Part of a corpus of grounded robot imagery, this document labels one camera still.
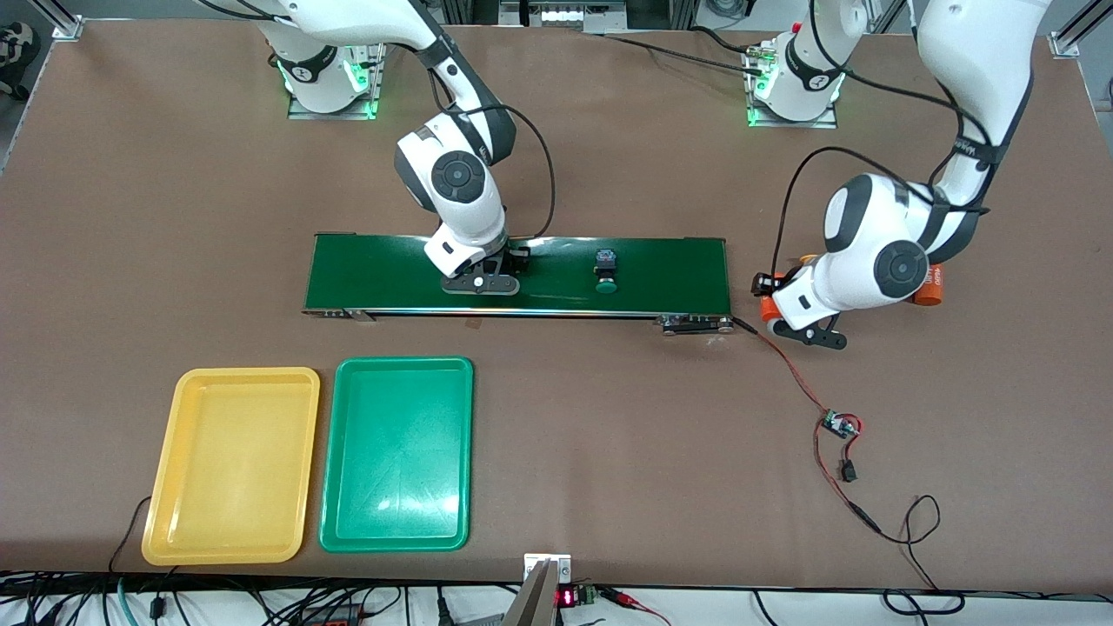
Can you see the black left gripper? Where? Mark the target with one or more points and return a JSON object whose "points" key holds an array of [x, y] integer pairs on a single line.
{"points": [[763, 284]]}

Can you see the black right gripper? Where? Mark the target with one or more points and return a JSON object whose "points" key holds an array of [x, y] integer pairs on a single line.
{"points": [[515, 256]]}

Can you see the orange cylinder with print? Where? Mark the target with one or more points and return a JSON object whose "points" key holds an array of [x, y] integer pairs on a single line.
{"points": [[769, 309], [935, 291]]}

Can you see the green push button switch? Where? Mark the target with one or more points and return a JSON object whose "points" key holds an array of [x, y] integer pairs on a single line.
{"points": [[606, 285]]}

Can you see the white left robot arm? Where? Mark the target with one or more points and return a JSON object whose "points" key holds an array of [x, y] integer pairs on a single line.
{"points": [[878, 252]]}

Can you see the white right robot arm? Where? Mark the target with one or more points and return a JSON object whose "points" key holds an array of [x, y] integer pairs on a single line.
{"points": [[456, 178]]}

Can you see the green conveyor belt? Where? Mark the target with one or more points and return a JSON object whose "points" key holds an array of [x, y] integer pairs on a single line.
{"points": [[383, 274]]}

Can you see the small green circuit board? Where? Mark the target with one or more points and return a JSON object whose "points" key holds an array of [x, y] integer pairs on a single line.
{"points": [[840, 424]]}

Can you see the small black plug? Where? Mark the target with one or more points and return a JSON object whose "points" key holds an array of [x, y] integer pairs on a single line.
{"points": [[848, 472]]}

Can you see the green plastic tray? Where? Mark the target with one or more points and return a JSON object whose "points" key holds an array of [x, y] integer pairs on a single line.
{"points": [[396, 452]]}

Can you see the grey box with lights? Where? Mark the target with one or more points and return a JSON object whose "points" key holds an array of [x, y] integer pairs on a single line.
{"points": [[561, 13]]}

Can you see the red clip lead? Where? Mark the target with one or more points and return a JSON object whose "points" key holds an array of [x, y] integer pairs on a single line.
{"points": [[635, 602]]}

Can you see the red digit display module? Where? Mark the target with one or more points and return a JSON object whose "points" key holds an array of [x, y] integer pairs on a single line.
{"points": [[569, 597]]}

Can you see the yellow plastic tray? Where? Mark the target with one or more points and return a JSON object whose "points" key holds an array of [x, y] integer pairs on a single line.
{"points": [[230, 465]]}

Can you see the black white sneaker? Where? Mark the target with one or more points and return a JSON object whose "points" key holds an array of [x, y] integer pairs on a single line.
{"points": [[17, 42]]}

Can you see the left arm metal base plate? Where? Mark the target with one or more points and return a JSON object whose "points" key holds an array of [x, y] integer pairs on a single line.
{"points": [[826, 123]]}

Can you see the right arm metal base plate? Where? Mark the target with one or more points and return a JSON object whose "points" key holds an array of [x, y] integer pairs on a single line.
{"points": [[304, 114]]}

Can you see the aluminium mounting bracket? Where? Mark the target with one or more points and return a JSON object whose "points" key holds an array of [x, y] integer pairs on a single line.
{"points": [[561, 563]]}

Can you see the grey aluminium post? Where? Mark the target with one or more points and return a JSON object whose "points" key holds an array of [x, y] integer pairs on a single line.
{"points": [[532, 600]]}

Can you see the aluminium frame profile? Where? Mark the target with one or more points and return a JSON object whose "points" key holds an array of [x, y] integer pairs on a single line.
{"points": [[63, 22], [1078, 30]]}

